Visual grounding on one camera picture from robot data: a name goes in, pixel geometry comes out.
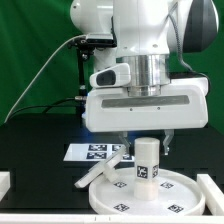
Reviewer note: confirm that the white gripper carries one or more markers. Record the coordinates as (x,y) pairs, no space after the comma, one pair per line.
(181,104)

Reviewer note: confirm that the white round table top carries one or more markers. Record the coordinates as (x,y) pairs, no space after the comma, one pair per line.
(172,195)

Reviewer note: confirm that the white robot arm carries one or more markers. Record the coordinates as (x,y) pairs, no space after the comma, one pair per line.
(130,42)

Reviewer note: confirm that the white marker sheet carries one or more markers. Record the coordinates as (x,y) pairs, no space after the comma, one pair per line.
(90,151)

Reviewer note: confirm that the white right fence block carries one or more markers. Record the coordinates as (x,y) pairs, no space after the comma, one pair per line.
(213,195)

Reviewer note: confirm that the white fence block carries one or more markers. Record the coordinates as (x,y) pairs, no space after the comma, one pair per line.
(4,183)
(213,195)

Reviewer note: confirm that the white left fence block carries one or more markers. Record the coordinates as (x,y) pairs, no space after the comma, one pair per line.
(4,183)

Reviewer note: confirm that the green backdrop curtain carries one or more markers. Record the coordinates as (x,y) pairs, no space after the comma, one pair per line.
(31,32)

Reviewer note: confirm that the white table base plate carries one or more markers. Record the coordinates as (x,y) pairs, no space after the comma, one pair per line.
(106,167)

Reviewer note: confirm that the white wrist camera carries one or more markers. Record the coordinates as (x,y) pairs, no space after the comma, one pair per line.
(115,76)

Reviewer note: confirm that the black camera stand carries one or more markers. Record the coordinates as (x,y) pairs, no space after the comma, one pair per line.
(81,76)

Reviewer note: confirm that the white front rail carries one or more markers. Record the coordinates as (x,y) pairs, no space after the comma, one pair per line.
(98,219)

